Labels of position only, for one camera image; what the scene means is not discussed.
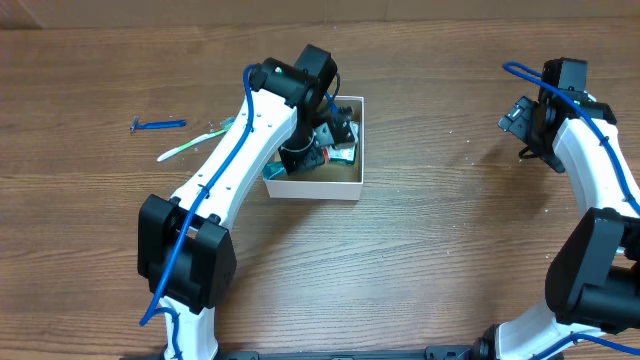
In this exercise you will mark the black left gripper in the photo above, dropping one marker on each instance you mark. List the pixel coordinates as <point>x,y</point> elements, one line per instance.
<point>299,161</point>

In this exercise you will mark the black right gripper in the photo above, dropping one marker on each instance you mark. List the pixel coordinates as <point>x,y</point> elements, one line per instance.
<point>520,123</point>

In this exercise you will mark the green red toothpaste tube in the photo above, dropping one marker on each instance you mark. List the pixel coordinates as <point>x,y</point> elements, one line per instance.
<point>275,169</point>

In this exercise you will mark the green white soap bar pack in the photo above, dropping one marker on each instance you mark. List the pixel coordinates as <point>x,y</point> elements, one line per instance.
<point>345,154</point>

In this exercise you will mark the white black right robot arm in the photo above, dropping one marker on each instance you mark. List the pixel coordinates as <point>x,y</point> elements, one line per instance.
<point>592,285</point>

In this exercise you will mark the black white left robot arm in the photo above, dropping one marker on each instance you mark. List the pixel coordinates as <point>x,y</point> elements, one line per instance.
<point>185,251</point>

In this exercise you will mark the white cardboard box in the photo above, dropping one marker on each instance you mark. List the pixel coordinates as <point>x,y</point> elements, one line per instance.
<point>333,181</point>

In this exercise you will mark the white green toothbrush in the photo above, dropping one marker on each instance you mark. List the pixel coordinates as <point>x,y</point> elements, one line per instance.
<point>225,126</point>

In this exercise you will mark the blue disposable razor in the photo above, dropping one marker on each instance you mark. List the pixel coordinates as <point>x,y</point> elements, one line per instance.
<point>158,125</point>

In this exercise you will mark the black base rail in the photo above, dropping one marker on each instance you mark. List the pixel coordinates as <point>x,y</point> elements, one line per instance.
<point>439,352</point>

